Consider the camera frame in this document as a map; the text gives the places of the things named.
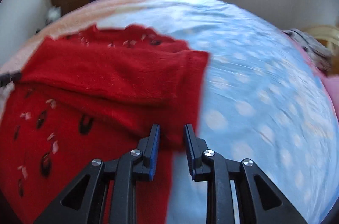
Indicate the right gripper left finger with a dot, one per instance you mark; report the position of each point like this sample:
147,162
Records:
114,182

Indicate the polka dot bed quilt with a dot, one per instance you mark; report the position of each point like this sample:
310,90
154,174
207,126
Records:
263,99

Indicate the grey patterned pillow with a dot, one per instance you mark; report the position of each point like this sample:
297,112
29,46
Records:
318,53

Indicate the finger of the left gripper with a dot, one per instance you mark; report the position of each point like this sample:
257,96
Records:
6,78

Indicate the white paper bag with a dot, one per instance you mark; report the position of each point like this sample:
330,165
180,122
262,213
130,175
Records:
53,14

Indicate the red knit sweater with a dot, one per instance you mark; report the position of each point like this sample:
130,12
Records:
95,94

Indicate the cream wooden headboard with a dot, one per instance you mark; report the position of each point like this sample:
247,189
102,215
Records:
326,33

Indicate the pink floral pillow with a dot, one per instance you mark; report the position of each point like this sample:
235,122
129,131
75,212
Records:
331,84

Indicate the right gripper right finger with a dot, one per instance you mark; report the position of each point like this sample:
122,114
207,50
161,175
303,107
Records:
237,191

